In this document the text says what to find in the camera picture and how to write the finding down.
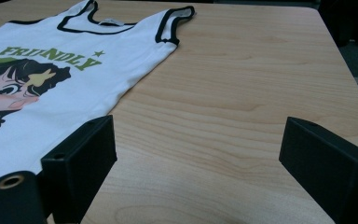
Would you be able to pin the white tank top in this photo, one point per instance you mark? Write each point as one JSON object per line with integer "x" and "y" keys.
{"x": 74, "y": 102}

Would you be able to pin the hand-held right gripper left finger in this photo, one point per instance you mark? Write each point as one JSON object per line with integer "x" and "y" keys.
{"x": 80, "y": 168}

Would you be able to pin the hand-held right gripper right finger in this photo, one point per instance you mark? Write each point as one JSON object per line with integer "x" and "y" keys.
{"x": 329, "y": 174}

